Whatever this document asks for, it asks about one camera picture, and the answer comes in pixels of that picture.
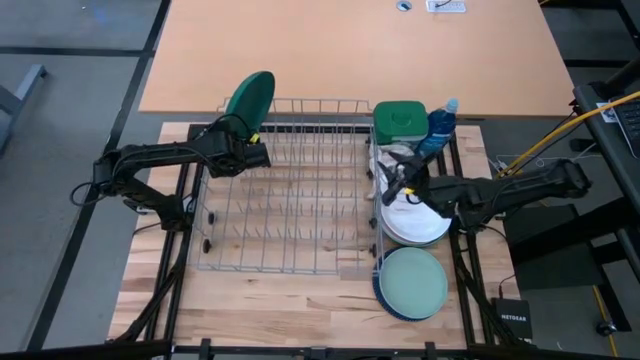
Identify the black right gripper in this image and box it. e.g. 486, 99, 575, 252
380, 151, 455, 220

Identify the white striped dish towel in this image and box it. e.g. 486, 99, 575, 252
368, 143, 419, 201

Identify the white plate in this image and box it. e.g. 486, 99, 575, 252
381, 185, 452, 246

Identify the dark green plate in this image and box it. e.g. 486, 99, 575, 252
223, 69, 277, 144

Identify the grey wire dish rack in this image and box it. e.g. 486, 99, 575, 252
188, 97, 385, 276

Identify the pale mint plate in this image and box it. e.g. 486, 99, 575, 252
378, 247, 450, 321

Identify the green wipes container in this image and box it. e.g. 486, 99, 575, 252
372, 99, 430, 147

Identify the blue dish soap bottle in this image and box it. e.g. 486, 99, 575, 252
414, 98, 460, 161

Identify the blue patterned plate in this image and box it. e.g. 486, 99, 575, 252
371, 248, 441, 324

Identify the light wooden desk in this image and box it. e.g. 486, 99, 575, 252
138, 0, 575, 117

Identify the white desk power outlet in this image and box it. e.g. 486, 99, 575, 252
425, 0, 467, 14

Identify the black Netgear box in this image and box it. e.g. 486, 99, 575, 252
491, 297, 534, 341

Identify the black power adapter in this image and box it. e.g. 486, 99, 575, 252
569, 138, 600, 153

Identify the black side desk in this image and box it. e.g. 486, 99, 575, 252
504, 59, 640, 334

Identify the white card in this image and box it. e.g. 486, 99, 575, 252
595, 101, 620, 124

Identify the grey bench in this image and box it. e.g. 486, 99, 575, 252
0, 63, 49, 151

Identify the black keyboard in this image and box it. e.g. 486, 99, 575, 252
613, 97, 640, 160

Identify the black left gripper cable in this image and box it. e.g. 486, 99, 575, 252
212, 112, 261, 146

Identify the white cable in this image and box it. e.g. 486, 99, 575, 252
487, 142, 604, 187

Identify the black aluminium table frame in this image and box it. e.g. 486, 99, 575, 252
0, 122, 640, 360

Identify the yellow cable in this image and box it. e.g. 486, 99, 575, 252
591, 284, 620, 359
494, 89, 640, 181

